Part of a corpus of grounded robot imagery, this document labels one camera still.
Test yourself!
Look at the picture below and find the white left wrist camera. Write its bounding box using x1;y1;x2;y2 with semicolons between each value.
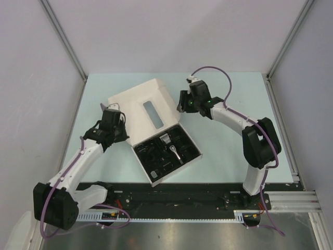
108;103;120;111

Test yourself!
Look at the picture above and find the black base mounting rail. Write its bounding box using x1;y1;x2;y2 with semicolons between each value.
75;183;271;222

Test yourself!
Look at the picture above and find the small clear oil bottle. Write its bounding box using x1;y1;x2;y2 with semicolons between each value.
150;171;158;179

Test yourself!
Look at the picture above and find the silver black hair clipper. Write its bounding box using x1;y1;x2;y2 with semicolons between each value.
160;133;183;164

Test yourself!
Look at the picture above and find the white box with black tray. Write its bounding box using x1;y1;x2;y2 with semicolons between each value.
108;79;202;187

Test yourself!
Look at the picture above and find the aluminium frame rail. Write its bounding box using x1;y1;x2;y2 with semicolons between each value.
261;191;322;213

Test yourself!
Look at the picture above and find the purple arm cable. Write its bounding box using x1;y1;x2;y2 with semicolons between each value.
40;103;131;239
191;66;287;237

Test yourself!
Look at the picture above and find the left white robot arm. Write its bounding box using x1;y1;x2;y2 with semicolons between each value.
33;108;129;230

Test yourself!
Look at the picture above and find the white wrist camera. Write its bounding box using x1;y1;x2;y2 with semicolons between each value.
186;76;199;84
108;103;120;111

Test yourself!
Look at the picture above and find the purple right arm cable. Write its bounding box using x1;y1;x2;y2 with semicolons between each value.
191;66;287;237

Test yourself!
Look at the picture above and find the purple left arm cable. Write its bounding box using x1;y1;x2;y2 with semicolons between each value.
40;103;131;239

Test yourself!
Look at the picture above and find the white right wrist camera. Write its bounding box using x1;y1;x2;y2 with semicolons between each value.
186;76;199;84

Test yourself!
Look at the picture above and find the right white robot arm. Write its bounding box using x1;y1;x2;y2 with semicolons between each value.
177;78;281;209

